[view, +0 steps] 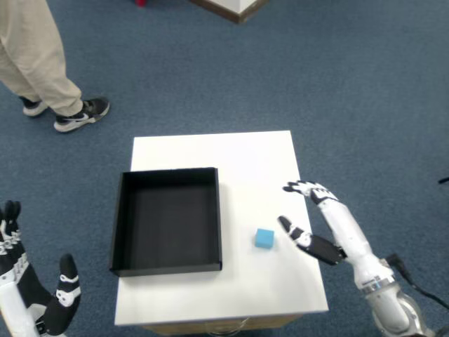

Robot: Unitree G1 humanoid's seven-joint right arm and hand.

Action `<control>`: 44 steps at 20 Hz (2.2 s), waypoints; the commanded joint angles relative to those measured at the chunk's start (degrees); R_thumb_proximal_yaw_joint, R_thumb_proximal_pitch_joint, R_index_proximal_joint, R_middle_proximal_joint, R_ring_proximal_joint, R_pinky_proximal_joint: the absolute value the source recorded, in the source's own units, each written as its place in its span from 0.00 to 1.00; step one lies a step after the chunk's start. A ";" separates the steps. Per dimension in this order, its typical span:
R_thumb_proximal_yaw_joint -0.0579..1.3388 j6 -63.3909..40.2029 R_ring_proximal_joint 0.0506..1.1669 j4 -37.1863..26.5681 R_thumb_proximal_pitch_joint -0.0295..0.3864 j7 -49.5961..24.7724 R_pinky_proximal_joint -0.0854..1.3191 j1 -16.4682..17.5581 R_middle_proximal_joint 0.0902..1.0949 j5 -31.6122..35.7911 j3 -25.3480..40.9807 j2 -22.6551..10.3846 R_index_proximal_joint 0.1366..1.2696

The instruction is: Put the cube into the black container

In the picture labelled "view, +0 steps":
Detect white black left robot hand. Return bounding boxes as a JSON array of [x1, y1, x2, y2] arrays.
[[0, 199, 82, 337]]

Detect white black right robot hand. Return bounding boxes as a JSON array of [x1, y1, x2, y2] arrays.
[[278, 180, 398, 293]]

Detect blue cube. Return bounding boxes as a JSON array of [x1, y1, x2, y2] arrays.
[[253, 227, 275, 251]]

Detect black open box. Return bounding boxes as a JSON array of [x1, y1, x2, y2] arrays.
[[109, 167, 224, 278]]

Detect white top wooden table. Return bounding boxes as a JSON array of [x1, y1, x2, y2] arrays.
[[114, 130, 330, 337]]

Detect clear glass jar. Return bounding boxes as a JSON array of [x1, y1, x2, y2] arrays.
[[205, 317, 248, 337]]

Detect black white sneaker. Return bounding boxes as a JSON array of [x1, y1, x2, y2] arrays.
[[53, 97, 111, 133], [19, 96, 48, 118]]

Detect beige trousers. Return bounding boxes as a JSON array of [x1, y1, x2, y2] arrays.
[[0, 0, 84, 117]]

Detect white furniture with brown base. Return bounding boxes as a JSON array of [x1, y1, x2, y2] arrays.
[[189, 0, 271, 25]]

